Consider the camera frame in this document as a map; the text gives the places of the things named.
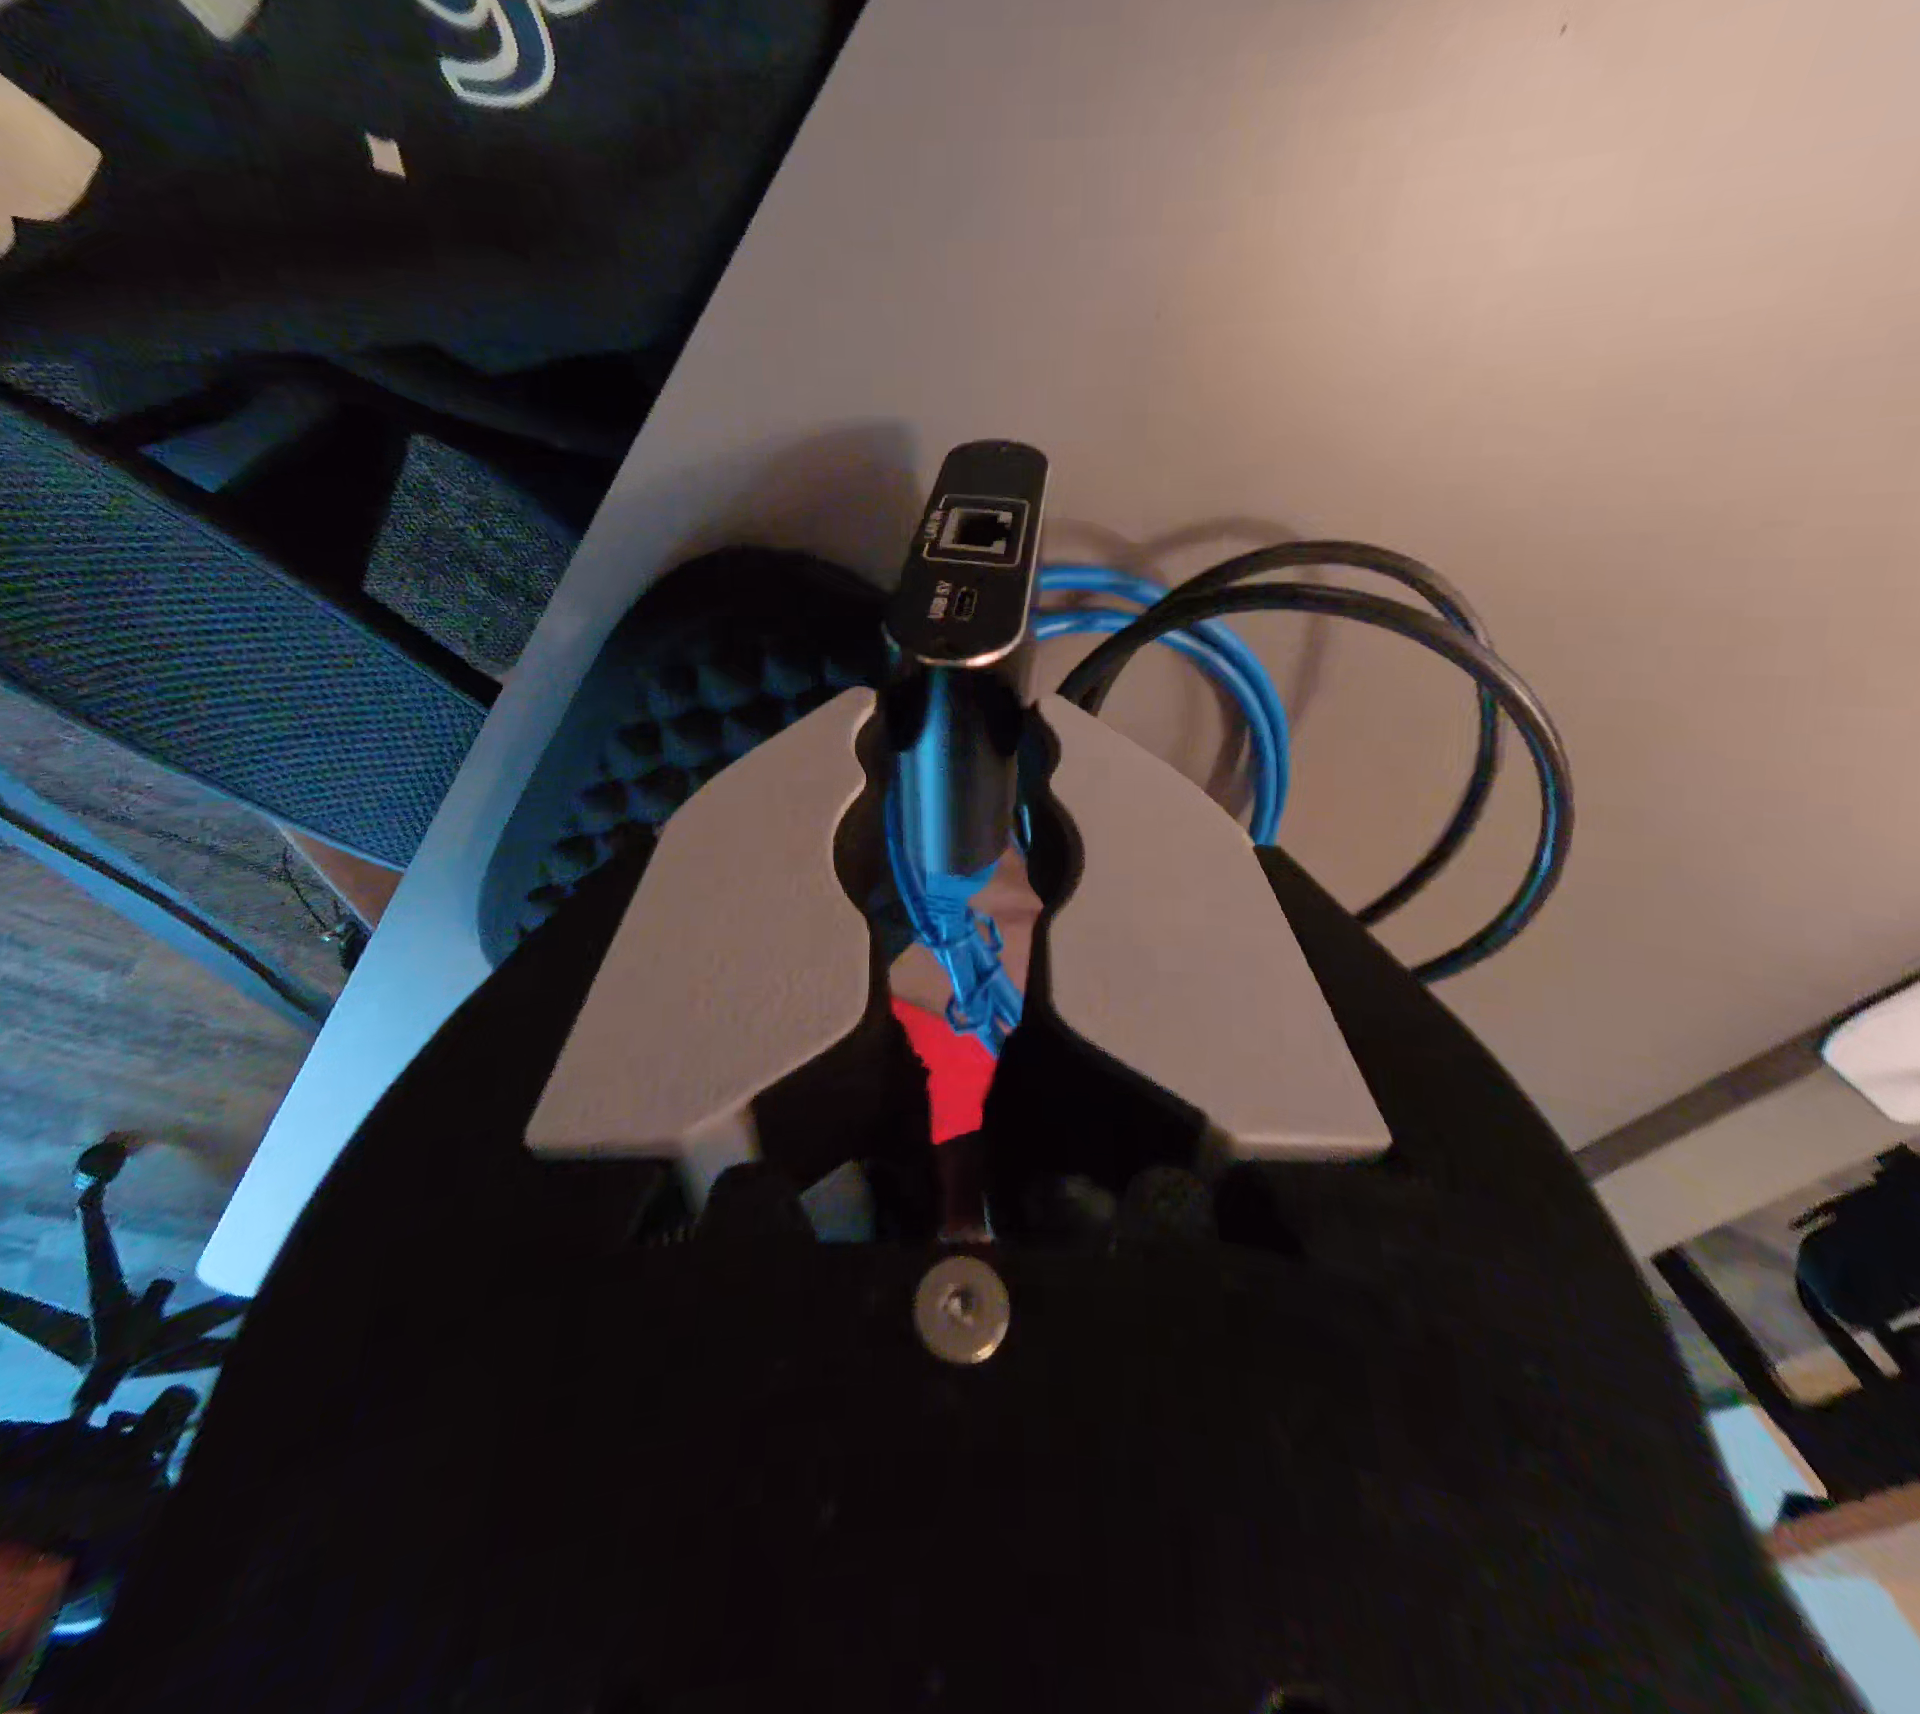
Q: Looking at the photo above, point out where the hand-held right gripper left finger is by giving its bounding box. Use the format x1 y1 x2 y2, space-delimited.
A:
523 688 883 1159

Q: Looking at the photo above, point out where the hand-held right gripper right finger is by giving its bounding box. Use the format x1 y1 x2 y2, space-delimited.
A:
1024 694 1395 1162

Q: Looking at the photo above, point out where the red plastic bin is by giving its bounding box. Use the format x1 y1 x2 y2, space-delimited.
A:
892 1000 1005 1147

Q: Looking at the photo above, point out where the black wrist rest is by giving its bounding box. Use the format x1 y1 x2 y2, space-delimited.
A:
480 549 902 966

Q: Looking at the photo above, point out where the black cylindrical port adapter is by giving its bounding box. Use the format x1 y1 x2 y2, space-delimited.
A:
877 439 1053 876

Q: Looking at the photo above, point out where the black ethernet cable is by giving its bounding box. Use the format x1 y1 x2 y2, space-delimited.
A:
1056 541 1579 984

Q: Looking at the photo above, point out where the blue ethernet cable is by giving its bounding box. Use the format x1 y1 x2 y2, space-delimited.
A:
885 563 1503 1056

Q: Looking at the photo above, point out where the grey mesh office chair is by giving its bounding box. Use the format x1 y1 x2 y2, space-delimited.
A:
0 365 595 1626

